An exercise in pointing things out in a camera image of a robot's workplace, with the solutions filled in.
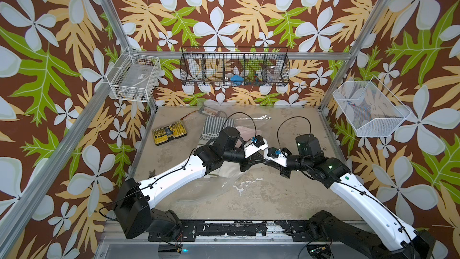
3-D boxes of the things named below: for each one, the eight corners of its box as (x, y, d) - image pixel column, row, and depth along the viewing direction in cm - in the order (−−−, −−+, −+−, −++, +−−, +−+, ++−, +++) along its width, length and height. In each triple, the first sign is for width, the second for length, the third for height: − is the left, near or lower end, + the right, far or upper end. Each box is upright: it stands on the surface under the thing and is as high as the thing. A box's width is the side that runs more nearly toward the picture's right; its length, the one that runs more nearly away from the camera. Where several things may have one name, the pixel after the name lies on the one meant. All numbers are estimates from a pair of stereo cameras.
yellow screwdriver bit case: (156, 146, 103) (154, 142, 100) (154, 133, 109) (151, 130, 106) (188, 135, 108) (187, 131, 105) (184, 124, 114) (183, 120, 111)
